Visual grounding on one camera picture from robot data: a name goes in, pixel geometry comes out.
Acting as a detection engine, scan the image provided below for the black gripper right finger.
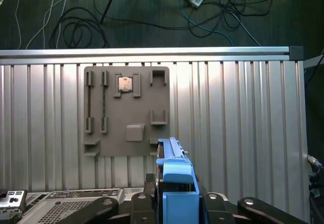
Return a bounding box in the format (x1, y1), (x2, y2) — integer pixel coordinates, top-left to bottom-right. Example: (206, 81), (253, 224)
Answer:
(194, 174), (308, 224)

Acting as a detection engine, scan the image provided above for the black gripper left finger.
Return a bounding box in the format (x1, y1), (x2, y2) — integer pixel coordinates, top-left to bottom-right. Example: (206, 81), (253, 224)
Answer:
(62, 173), (156, 224)

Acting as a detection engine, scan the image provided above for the hard disk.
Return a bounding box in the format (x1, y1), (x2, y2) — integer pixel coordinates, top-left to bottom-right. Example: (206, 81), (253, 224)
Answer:
(155, 137), (201, 224)

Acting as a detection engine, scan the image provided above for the black PC case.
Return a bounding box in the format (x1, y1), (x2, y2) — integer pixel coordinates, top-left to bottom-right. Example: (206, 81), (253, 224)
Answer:
(0, 187), (230, 224)

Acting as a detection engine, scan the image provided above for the grey parts rack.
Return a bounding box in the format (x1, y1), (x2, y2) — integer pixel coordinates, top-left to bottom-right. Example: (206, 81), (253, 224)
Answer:
(83, 66), (171, 158)

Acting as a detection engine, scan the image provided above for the silver CPU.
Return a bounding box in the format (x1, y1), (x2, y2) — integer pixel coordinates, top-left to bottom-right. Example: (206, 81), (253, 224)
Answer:
(118, 76), (134, 93)

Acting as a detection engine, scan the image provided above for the black tripod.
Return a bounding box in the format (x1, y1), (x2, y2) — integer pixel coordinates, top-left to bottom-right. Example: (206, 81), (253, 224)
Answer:
(99, 0), (179, 24)

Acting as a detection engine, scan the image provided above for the black cable silver connector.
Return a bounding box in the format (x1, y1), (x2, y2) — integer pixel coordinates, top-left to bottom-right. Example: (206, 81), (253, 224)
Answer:
(307, 154), (324, 169)

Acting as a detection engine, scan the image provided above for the blue floor cable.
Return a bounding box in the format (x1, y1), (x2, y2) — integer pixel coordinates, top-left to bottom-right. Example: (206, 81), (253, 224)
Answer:
(177, 0), (234, 46)

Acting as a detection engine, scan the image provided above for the black coiled cable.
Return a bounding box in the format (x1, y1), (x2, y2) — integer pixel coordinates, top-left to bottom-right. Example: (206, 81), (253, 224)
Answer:
(50, 6), (111, 49)

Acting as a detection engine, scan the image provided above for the white cable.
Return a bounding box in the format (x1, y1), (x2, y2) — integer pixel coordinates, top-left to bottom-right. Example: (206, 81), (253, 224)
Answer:
(14, 0), (72, 50)

